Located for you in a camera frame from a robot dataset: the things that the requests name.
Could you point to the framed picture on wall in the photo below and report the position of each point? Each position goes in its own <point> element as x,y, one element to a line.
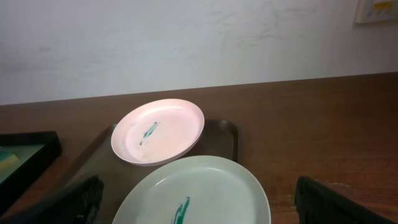
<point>370,11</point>

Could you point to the dark brown serving tray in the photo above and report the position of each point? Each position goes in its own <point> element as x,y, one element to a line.
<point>219,138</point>

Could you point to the pale green plate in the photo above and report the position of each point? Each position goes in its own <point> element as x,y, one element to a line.
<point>198,189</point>

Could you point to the yellow green sponge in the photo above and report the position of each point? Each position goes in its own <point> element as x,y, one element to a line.
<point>7,160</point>

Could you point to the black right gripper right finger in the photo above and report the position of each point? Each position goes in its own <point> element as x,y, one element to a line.
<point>316,203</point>

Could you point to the black water tray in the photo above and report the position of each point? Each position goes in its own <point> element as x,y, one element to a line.
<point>36,152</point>

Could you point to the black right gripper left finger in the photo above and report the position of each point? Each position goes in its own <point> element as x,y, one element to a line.
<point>79,203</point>

